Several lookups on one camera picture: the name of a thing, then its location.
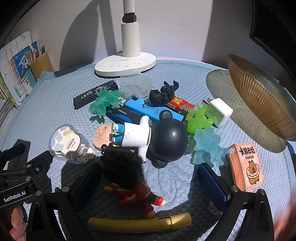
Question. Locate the green translucent figure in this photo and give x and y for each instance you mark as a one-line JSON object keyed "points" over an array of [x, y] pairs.
{"points": [[198, 120]]}

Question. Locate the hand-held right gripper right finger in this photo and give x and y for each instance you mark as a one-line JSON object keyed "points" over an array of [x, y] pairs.
{"points": [[211, 184]]}

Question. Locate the person's left hand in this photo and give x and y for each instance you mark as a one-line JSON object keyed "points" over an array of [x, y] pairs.
{"points": [[17, 219]]}

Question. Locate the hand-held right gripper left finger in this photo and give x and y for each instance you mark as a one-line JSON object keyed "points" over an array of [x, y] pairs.
{"points": [[89, 182]]}

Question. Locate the gold curved toy sheath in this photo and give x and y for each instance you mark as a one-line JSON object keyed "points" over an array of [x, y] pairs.
{"points": [[138, 224]]}

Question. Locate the amber ribbed glass bowl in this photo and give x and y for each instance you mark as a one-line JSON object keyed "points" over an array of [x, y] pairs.
{"points": [[261, 97]]}

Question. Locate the clear plastic figure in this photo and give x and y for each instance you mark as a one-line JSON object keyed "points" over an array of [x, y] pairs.
{"points": [[136, 83]]}

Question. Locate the light blue textured mat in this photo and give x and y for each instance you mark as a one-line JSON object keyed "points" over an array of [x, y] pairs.
{"points": [[57, 111]]}

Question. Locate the light blue translucent figure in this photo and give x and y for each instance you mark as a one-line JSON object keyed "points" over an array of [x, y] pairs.
{"points": [[208, 146]]}

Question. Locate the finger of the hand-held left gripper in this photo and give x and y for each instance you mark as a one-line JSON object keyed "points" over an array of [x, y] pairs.
{"points": [[12, 151], [40, 164]]}

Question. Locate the black and blue lighter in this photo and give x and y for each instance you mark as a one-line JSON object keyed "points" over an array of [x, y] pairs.
{"points": [[122, 115]]}

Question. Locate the row of upright books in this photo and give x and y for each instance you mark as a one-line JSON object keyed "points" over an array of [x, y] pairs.
{"points": [[16, 67]]}

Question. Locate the black monster figure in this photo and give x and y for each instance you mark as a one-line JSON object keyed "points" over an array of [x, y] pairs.
{"points": [[159, 95]]}

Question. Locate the teal translucent figure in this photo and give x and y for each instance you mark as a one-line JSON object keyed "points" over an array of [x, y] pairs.
{"points": [[101, 104]]}

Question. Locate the white charger plug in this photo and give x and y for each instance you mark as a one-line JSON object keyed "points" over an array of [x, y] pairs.
{"points": [[220, 112]]}

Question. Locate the stack of flat books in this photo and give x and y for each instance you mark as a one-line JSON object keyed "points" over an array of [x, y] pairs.
{"points": [[5, 114]]}

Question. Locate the orange card box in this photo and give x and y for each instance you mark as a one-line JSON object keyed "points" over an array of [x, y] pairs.
{"points": [[247, 166]]}

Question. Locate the light blue small box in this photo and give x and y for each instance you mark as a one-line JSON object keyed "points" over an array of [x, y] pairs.
{"points": [[31, 77]]}

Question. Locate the clear jar with patterned roll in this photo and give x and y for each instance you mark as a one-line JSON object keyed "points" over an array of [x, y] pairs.
{"points": [[67, 143]]}

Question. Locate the black-headed white-shirt toy figure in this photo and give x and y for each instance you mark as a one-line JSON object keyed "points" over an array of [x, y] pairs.
{"points": [[171, 141]]}

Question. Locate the black-haired red-dress doll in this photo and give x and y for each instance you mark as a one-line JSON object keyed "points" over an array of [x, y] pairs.
{"points": [[120, 164]]}

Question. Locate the black monitor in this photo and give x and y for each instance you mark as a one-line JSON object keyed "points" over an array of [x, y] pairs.
{"points": [[277, 30]]}

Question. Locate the white desk lamp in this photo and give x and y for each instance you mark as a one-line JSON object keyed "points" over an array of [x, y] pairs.
{"points": [[130, 41]]}

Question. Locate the bunch of pens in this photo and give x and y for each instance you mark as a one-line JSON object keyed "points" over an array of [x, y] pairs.
{"points": [[39, 51]]}

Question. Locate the brown pen holder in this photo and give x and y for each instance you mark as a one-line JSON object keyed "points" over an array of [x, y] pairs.
{"points": [[42, 66]]}

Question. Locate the pink round tag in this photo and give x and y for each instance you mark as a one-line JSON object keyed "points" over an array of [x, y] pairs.
{"points": [[103, 138]]}

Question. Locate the red lighter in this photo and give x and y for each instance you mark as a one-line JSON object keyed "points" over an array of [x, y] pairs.
{"points": [[178, 103]]}

